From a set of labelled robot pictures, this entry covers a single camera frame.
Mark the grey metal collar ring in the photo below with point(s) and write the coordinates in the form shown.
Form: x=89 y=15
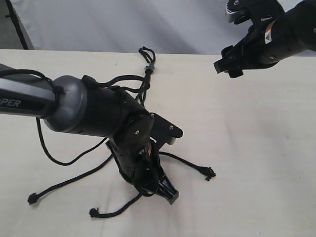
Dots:
x=149 y=69

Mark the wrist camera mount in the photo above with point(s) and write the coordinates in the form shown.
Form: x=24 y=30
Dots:
x=239 y=11
x=163 y=131

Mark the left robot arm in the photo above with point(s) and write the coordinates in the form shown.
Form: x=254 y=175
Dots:
x=81 y=106

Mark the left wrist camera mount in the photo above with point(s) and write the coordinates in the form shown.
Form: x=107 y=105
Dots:
x=163 y=131

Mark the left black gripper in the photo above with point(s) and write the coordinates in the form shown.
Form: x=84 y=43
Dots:
x=140 y=166

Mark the grey backdrop cloth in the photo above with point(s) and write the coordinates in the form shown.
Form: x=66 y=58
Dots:
x=166 y=26

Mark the black stand pole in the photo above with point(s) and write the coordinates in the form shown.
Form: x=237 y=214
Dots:
x=15 y=21

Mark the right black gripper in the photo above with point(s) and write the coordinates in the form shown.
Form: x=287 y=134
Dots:
x=246 y=54

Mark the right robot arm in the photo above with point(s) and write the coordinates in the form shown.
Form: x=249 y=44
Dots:
x=274 y=35

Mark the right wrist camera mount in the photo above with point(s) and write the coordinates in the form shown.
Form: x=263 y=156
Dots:
x=239 y=11

